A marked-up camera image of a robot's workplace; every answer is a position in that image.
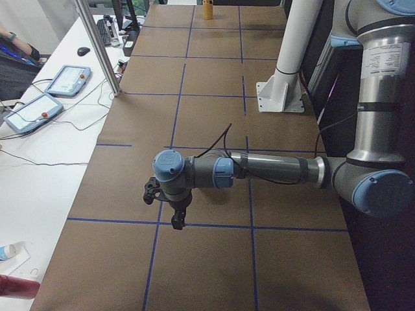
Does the far blue teach pendant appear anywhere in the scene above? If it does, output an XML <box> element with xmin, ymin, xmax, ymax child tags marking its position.
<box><xmin>45</xmin><ymin>65</ymin><xmax>91</xmax><ymax>98</ymax></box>

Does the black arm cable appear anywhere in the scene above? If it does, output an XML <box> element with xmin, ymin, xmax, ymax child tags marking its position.
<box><xmin>197</xmin><ymin>122</ymin><xmax>299</xmax><ymax>185</ymax></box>

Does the person forearm with watch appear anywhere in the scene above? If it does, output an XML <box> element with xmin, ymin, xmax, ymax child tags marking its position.
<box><xmin>1</xmin><ymin>27</ymin><xmax>40</xmax><ymax>61</ymax></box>

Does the near blue teach pendant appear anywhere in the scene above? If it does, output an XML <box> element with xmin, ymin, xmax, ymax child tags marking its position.
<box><xmin>4</xmin><ymin>93</ymin><xmax>64</xmax><ymax>133</ymax></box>

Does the black computer mouse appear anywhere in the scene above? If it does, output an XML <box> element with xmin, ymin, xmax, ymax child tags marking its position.
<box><xmin>77</xmin><ymin>47</ymin><xmax>90</xmax><ymax>57</ymax></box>

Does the white mounting post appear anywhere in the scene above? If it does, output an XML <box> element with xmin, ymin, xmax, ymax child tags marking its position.
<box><xmin>256</xmin><ymin>0</ymin><xmax>323</xmax><ymax>113</ymax></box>

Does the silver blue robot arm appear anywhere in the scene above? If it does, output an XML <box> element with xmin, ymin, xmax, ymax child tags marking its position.
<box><xmin>143</xmin><ymin>1</ymin><xmax>414</xmax><ymax>229</ymax></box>

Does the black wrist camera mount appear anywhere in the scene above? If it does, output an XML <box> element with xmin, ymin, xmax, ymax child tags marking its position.
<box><xmin>143</xmin><ymin>177</ymin><xmax>161</xmax><ymax>205</ymax></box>

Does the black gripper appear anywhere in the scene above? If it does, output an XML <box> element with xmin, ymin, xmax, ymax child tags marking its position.
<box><xmin>169</xmin><ymin>194</ymin><xmax>192</xmax><ymax>230</ymax></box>

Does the red bottle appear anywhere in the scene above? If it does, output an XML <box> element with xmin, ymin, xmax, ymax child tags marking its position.
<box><xmin>1</xmin><ymin>275</ymin><xmax>40</xmax><ymax>299</ymax></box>

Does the tan bamboo cup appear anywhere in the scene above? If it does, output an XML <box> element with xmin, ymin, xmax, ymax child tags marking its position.
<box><xmin>202</xmin><ymin>0</ymin><xmax>213</xmax><ymax>20</ymax></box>

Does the black keyboard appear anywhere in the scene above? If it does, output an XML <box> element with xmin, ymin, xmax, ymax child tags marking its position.
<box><xmin>96</xmin><ymin>16</ymin><xmax>114</xmax><ymax>47</ymax></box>

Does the white blue tube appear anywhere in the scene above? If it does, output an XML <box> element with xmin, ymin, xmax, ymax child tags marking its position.
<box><xmin>0</xmin><ymin>244</ymin><xmax>17</xmax><ymax>262</ymax></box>

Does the blue teach pendant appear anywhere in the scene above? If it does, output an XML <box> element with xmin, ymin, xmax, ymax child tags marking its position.
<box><xmin>45</xmin><ymin>65</ymin><xmax>91</xmax><ymax>98</ymax></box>
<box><xmin>4</xmin><ymin>93</ymin><xmax>64</xmax><ymax>133</ymax></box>

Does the aluminium frame post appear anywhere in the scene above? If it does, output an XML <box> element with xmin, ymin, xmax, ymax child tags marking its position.
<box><xmin>75</xmin><ymin>0</ymin><xmax>121</xmax><ymax>97</ymax></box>

